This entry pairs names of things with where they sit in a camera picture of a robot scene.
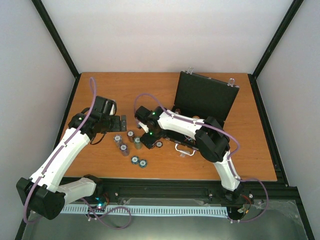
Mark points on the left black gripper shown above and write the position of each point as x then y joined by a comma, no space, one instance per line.
117,127

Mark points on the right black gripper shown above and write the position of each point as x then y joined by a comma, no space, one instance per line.
149,141

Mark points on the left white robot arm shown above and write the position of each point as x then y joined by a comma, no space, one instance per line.
43,192

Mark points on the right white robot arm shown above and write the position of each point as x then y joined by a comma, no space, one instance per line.
160,120

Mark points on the black poker set case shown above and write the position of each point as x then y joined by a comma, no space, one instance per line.
211,100

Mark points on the green tall chip stack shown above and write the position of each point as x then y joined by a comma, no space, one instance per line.
137,142

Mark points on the brown tall chip stack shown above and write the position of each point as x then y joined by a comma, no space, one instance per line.
131,136

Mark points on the purple chip stack upper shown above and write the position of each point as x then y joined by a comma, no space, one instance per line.
118,140

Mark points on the purple chip stack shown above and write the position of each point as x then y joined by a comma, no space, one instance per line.
118,140
124,150

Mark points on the blue short stack right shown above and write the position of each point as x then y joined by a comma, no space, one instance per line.
143,163

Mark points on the blue short stack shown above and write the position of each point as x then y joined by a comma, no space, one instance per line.
143,163
135,160

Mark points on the blue short stack left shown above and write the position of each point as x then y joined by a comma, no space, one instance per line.
135,160

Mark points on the purple chip stack lower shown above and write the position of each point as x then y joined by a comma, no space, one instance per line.
124,150

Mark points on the light blue cable duct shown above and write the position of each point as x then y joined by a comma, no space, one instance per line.
163,211

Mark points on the left black frame post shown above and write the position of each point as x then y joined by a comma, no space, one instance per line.
44,15

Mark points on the black frame post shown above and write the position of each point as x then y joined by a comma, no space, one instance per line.
44,15
281,29

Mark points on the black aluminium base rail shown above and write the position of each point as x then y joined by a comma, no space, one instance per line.
209,191

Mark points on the right black frame post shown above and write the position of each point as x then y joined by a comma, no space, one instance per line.
281,29

